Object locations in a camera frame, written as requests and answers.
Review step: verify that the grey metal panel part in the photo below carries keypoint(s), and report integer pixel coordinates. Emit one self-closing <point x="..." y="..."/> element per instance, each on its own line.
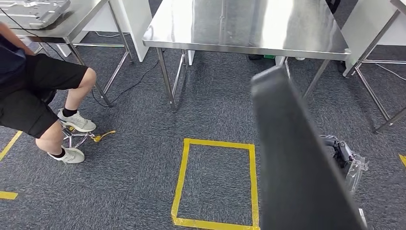
<point x="31" y="12"/>

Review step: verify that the yellow floor tape square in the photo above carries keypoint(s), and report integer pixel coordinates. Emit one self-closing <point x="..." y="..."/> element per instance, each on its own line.
<point x="8" y="195"/>
<point x="402" y="160"/>
<point x="219" y="145"/>

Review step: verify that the white desk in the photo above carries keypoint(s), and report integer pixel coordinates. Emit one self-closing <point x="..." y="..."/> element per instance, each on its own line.
<point x="358" y="28"/>
<point x="136" y="25"/>

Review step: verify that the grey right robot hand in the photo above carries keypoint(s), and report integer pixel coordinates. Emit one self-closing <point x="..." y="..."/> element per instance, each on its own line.
<point x="349" y="165"/>

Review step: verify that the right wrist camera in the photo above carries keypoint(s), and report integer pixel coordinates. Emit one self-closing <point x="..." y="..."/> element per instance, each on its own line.
<point x="363" y="217"/>

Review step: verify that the chrome stool base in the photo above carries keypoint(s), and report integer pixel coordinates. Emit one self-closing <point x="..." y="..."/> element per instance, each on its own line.
<point x="68" y="135"/>

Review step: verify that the stainless steel table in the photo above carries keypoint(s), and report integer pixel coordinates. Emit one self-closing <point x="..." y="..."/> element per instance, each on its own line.
<point x="82" y="19"/>
<point x="238" y="25"/>
<point x="400" y="3"/>

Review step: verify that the person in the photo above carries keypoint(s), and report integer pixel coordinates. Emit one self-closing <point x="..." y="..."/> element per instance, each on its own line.
<point x="31" y="79"/>

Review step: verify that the black plastic plate bracket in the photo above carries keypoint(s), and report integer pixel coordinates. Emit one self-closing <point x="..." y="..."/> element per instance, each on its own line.
<point x="291" y="158"/>

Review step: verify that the crumpled yellow tape scrap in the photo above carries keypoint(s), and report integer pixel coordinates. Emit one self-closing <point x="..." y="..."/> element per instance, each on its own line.
<point x="98" y="137"/>

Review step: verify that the person's forearm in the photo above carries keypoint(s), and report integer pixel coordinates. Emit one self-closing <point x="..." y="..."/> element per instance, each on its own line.
<point x="9" y="36"/>

